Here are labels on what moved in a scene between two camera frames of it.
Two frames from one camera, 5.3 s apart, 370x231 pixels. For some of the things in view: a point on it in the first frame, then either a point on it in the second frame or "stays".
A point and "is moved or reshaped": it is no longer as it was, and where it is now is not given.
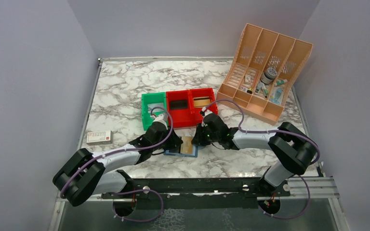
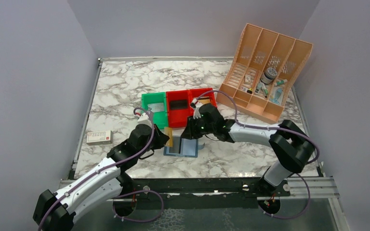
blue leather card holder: (177, 152) stays
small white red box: (99, 137) stays
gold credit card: (201, 101) stays
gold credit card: (186, 147) is moved or reshaped
